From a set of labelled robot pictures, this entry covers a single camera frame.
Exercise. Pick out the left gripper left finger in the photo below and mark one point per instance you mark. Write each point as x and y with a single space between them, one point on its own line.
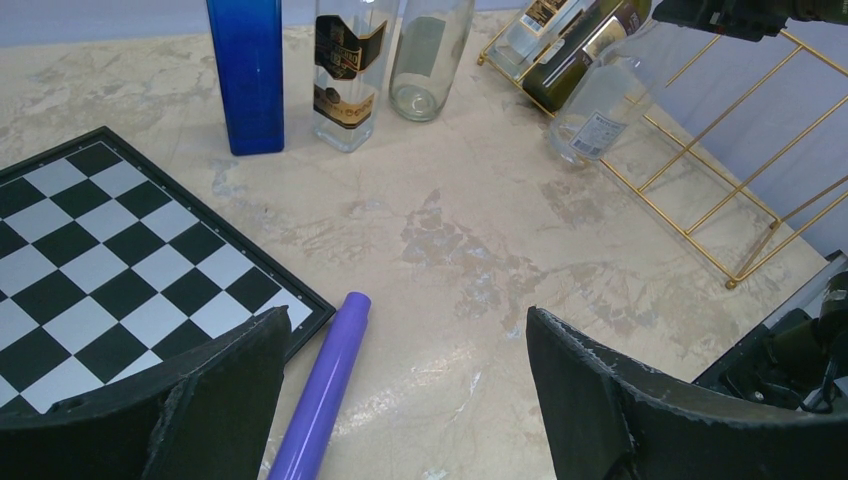
203 414

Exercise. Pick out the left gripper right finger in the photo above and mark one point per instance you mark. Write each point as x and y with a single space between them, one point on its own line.
609 416

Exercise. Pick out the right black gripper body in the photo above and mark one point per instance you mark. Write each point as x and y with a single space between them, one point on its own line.
749 20

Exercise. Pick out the dark green wine bottle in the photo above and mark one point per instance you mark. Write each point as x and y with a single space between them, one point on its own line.
552 80

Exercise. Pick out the clear round short bottle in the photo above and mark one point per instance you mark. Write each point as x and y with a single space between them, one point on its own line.
620 86

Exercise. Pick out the clear wine bottle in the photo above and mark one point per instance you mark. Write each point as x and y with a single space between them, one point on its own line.
431 43

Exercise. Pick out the blue square glass bottle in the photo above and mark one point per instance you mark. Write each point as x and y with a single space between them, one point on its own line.
247 41

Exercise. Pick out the clear square black-label bottle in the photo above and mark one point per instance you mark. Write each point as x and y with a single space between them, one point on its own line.
352 43

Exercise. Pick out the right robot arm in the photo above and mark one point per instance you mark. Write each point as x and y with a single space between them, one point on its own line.
796 368

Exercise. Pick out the clear bottle black cap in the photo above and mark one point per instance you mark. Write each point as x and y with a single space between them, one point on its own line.
538 25

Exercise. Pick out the purple flashlight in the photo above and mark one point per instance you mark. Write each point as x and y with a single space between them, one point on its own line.
304 444

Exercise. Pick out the black white chessboard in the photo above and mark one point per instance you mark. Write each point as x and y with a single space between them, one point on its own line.
110 267

